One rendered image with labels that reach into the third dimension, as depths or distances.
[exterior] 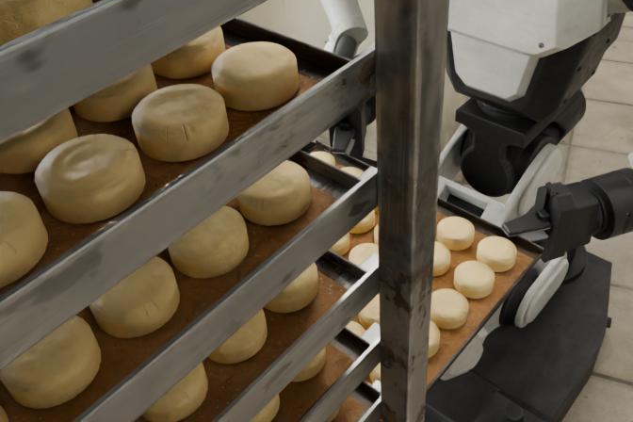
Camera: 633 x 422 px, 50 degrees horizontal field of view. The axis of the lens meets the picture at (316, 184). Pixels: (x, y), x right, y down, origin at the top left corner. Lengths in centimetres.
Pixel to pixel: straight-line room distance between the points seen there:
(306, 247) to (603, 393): 142
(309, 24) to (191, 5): 173
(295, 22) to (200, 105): 168
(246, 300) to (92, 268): 12
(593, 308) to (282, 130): 141
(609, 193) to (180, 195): 75
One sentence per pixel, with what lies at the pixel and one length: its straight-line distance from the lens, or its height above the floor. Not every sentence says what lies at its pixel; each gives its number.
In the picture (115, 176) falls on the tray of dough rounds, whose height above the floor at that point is 124.
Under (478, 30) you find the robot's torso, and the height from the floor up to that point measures 96.
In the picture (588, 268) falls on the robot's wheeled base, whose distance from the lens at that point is 178.
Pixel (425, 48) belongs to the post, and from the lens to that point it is 37.
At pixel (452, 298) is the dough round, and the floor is 79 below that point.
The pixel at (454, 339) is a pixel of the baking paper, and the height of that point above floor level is 77.
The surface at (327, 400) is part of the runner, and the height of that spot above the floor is 97.
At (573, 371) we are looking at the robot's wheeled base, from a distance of 158.
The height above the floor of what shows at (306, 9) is 57.
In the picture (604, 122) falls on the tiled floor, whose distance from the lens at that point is 258.
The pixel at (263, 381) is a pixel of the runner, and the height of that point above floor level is 106.
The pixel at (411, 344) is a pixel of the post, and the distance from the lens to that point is 55.
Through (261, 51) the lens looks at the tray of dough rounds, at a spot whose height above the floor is 124.
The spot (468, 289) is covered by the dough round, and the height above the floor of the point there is 79.
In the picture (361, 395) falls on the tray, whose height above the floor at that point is 86.
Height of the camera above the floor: 144
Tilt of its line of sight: 40 degrees down
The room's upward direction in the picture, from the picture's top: 5 degrees counter-clockwise
